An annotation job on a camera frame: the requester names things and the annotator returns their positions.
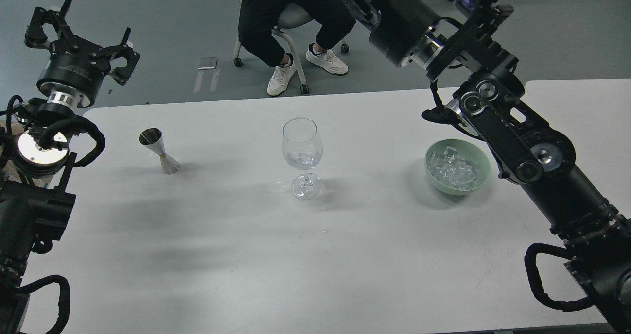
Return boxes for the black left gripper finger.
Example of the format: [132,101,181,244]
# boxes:
[93,27,140,86]
[25,0,79,51]

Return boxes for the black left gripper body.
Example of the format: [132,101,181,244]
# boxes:
[37,41,112,108]

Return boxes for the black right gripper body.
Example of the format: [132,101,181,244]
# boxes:
[369,0,440,67]

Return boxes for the steel double jigger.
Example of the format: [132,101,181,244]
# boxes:
[138,128,180,175]

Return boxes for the clear ice cubes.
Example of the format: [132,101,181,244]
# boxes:
[428,145,485,191]

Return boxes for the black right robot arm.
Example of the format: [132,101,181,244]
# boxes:
[342,0,631,334]

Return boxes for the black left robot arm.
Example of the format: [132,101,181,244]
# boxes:
[0,0,140,334]

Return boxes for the clear wine glass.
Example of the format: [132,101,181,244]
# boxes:
[282,118,324,200]

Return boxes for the grey wheeled chair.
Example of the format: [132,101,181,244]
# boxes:
[214,0,350,95]

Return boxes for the seated person in black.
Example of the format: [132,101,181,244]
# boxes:
[231,0,356,97]

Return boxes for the green bowl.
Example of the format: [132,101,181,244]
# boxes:
[424,139,491,196]

